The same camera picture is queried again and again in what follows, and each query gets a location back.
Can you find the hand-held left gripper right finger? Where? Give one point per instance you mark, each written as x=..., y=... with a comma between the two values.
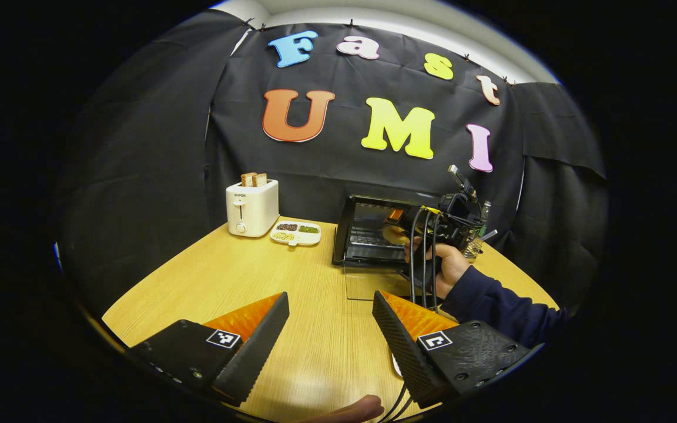
x=403, y=346

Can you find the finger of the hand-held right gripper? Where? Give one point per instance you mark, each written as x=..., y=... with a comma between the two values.
x=395, y=215

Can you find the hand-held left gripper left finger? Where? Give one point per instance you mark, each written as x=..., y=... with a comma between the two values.
x=256, y=346

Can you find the golden croissant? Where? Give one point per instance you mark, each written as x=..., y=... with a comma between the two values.
x=396, y=236

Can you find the black electric oven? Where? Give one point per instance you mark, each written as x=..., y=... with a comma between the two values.
x=344, y=229

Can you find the green beans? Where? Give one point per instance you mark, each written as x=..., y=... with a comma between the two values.
x=308, y=229

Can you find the white divided snack dish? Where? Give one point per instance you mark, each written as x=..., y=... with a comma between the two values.
x=295, y=238

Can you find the dark red beans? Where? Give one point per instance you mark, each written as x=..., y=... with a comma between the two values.
x=287, y=226

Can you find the yellow beans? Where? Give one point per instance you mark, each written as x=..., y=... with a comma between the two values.
x=282, y=236

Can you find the white toaster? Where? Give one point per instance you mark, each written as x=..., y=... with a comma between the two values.
x=253, y=208

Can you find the brown toast slice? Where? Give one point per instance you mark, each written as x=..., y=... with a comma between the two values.
x=261, y=179
x=248, y=179

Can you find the black backdrop cloth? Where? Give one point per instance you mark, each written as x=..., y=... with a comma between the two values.
x=168, y=147

